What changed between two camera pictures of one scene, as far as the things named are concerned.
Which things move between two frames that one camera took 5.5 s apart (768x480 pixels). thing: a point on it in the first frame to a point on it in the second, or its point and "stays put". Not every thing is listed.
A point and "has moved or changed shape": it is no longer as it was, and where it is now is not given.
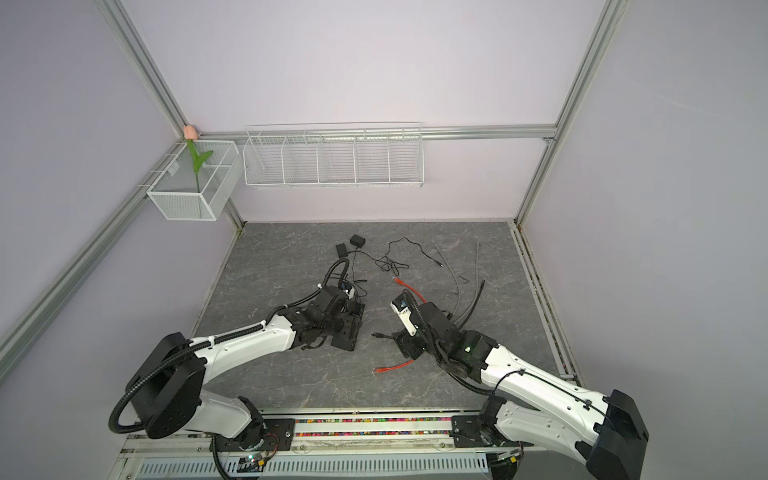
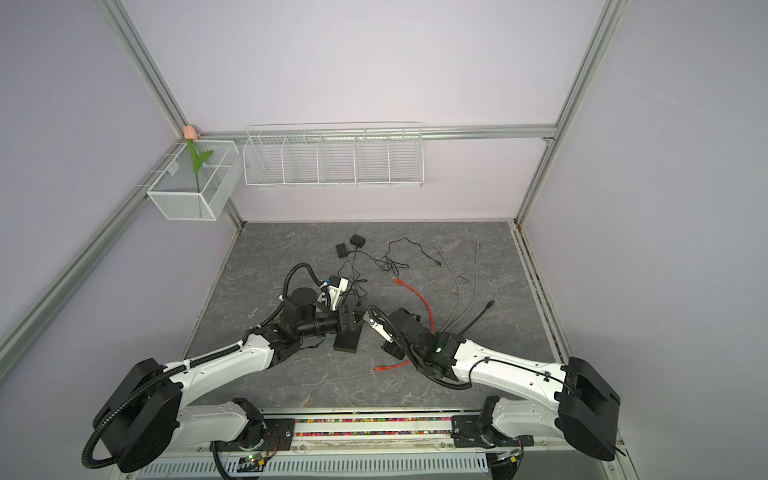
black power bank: [352, 319] stays put
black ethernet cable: [468, 315] has moved or changed shape
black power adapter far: [357, 240] stays put
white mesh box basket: [220, 183] stays put
